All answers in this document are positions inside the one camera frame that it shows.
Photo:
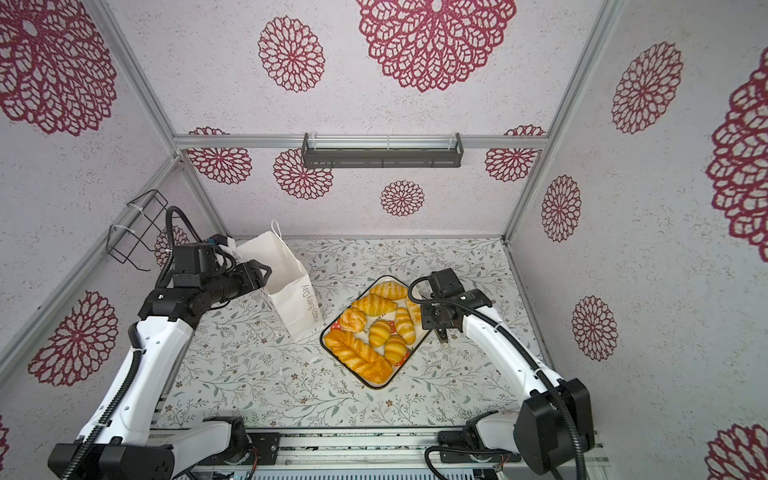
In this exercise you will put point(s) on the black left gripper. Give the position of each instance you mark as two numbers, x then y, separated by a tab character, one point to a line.
251	278

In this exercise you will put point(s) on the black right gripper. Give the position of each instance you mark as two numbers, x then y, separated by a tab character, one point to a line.
427	320

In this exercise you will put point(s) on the small fake bread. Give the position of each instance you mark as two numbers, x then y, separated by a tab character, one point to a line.
414	311

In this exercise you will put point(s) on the oblong striped fake bread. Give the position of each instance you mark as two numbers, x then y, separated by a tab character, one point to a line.
404	326

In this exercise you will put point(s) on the white paper gift bag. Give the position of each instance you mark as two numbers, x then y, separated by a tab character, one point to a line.
288	288

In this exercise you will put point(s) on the striped fake bun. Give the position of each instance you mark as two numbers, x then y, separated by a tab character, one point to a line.
379	332
396	350

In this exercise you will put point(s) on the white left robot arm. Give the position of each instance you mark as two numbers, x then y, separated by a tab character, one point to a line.
198	277

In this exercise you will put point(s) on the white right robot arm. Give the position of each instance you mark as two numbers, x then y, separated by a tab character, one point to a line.
554	424

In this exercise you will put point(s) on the top fake croissant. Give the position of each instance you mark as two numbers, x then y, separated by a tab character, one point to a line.
391	290

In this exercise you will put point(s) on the fake croissant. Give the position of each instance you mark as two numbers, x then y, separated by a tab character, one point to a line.
374	305
391	290

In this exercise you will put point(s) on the middle fake croissant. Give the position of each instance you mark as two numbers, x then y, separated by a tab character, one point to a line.
374	305

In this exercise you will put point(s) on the left round fake bun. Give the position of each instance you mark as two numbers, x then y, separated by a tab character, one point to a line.
352	320

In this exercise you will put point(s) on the long braided fake bread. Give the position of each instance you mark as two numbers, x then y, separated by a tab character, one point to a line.
358	356

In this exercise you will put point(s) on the strawberry print rectangular tray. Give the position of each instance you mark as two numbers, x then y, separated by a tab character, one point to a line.
421	334

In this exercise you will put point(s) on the black overhead light bar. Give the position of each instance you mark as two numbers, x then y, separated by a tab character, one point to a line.
388	153

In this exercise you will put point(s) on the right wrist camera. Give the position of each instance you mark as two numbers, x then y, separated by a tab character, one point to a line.
445	284

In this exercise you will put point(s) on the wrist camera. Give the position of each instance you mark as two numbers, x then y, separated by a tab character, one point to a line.
445	284
227	244

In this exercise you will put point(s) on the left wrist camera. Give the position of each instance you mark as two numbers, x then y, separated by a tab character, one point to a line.
227	244

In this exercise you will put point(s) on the black wire wall basket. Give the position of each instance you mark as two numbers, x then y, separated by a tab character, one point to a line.
141	231

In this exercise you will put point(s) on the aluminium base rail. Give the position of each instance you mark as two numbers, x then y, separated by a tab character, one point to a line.
372	453

